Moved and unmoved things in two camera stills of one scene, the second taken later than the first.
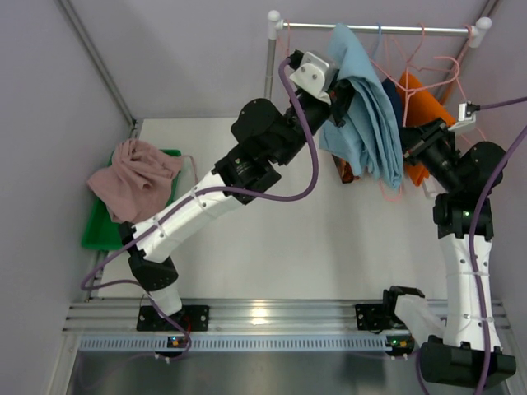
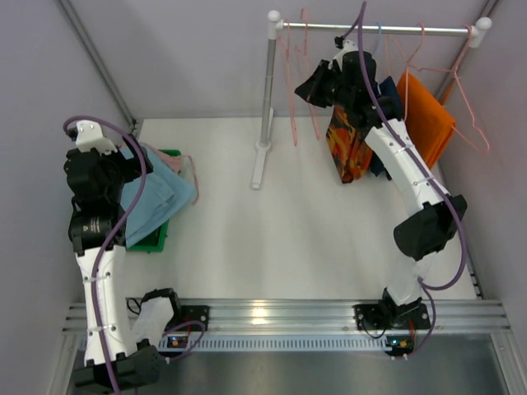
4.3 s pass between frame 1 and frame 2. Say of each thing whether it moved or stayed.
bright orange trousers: stayed
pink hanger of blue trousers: moved
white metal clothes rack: stayed
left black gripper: moved
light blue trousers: moved
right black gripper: moved
